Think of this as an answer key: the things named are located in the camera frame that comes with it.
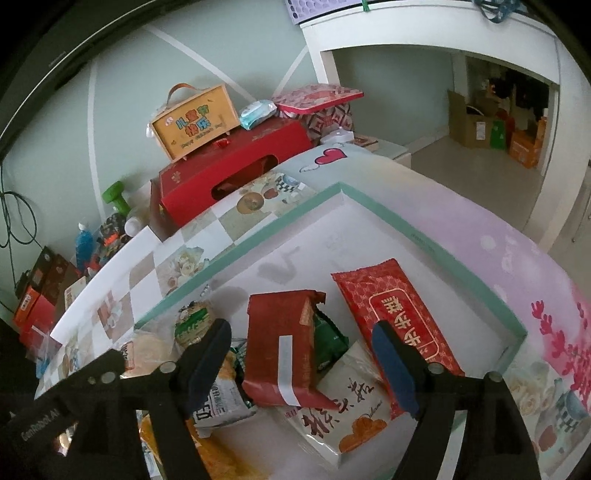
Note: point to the green snack packet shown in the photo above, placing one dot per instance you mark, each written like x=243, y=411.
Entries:
x=328, y=341

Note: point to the printed card box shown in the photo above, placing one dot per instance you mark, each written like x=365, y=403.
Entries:
x=75, y=295

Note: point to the toy brick pile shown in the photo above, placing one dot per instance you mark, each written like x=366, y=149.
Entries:
x=108, y=240

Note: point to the black television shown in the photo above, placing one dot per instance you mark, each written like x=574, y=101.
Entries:
x=46, y=60

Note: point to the dark red snack packet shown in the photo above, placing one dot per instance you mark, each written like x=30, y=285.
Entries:
x=272, y=337

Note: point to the stack of red orange boxes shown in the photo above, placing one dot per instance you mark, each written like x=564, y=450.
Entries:
x=51, y=300

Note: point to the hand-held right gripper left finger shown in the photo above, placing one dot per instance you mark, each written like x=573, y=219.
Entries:
x=207, y=369

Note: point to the white shelf unit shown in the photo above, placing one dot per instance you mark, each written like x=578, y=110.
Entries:
x=438, y=27

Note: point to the clear plastic ball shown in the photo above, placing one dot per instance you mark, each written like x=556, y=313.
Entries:
x=132, y=225

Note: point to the white round device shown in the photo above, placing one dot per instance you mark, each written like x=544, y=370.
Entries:
x=337, y=137

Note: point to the red patterned packet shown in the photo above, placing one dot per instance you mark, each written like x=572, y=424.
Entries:
x=369, y=295

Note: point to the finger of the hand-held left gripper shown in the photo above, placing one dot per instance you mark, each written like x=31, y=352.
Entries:
x=104, y=367

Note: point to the blue liquid bottle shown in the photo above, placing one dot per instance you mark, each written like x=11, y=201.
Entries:
x=84, y=249

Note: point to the yellow biscuit pack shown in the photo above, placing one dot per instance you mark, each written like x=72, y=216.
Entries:
x=217, y=461

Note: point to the brown cardboard box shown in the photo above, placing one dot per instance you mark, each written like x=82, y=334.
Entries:
x=471, y=120

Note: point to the white side table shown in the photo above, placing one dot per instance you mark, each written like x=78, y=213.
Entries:
x=392, y=154

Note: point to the purple perforated basket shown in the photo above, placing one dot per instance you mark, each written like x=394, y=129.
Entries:
x=323, y=9

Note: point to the blue wipes packet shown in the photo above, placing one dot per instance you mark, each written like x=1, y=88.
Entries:
x=256, y=114

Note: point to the green dumbbell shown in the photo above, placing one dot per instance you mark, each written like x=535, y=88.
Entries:
x=114, y=196

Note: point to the pink floral tablecloth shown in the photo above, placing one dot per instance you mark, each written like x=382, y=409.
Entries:
x=461, y=230

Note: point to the white calligraphy snack packet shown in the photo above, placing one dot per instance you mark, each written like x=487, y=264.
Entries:
x=341, y=415

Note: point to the clear plastic container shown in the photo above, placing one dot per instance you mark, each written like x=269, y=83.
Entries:
x=44, y=350

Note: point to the pink patterned gift box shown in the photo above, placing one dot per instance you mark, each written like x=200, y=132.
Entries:
x=318, y=99

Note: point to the orange carton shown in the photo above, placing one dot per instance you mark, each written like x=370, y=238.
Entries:
x=526, y=145

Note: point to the green paper bag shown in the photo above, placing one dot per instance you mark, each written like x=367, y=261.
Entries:
x=498, y=134

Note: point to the orange flat box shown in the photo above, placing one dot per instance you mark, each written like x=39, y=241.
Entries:
x=27, y=300

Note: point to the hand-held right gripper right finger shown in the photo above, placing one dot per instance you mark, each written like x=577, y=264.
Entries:
x=397, y=369

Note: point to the small green cartoon packet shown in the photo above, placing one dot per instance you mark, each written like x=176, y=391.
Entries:
x=194, y=323

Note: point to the mint green box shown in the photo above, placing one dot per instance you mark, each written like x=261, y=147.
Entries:
x=286, y=249

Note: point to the white and green packet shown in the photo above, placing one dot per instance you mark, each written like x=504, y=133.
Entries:
x=221, y=406

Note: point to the red gift box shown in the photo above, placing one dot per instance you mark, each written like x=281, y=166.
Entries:
x=194, y=184

